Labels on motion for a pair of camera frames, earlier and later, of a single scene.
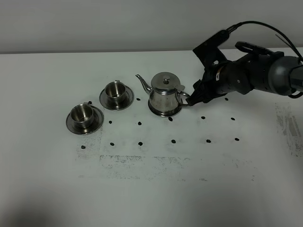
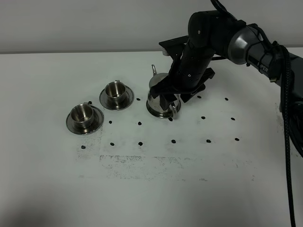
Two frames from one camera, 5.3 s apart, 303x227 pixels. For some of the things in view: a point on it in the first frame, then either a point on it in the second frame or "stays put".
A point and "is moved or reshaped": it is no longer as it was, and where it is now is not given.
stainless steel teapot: (165, 94) is moved or reshaped
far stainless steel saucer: (129, 100) stays put
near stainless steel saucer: (98, 117) stays put
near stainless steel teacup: (82, 115) stays put
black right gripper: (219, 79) → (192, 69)
